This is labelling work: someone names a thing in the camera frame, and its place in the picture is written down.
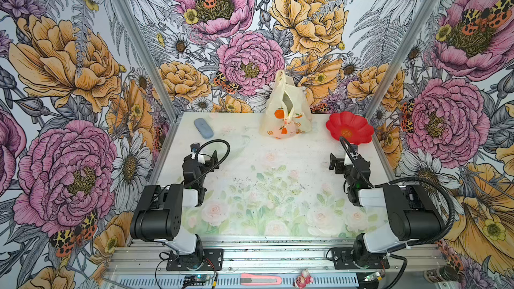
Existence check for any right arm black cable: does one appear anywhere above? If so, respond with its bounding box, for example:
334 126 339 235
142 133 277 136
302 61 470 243
339 136 456 250

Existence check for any dark cylindrical can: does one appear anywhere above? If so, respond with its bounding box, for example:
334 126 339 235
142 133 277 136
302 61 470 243
423 266 460 283

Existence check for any aluminium frame rail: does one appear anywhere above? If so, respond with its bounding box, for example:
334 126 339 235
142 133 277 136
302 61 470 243
101 236 444 288

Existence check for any red flower-shaped plate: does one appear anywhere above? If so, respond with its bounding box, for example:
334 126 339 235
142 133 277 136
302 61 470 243
325 112 374 145

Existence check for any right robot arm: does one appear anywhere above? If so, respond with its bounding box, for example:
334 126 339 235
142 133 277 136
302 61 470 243
329 154 455 268

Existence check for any green circuit board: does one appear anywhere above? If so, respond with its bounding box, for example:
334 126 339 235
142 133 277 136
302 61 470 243
182 275 214 288

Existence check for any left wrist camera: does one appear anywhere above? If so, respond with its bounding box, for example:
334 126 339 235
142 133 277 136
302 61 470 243
190 143 201 154

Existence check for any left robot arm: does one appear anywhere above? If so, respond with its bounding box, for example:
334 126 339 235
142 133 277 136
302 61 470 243
129 151 219 271

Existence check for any pink utility knife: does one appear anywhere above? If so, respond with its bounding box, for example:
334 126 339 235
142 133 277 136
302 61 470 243
240 273 282 286

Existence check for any small pink figurine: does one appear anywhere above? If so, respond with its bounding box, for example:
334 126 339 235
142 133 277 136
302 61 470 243
293 269 314 289

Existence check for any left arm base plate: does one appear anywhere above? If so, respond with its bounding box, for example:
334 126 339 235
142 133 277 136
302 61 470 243
166 248 224 272

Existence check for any cream printed plastic bag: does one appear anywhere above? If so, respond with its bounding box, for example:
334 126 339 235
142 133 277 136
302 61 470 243
259 70 312 139

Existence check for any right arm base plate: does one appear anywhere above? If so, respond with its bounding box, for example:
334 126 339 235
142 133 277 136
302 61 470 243
325 247 390 270

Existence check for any blue-grey eraser block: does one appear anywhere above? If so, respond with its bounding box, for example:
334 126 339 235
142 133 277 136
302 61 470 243
194 118 214 139

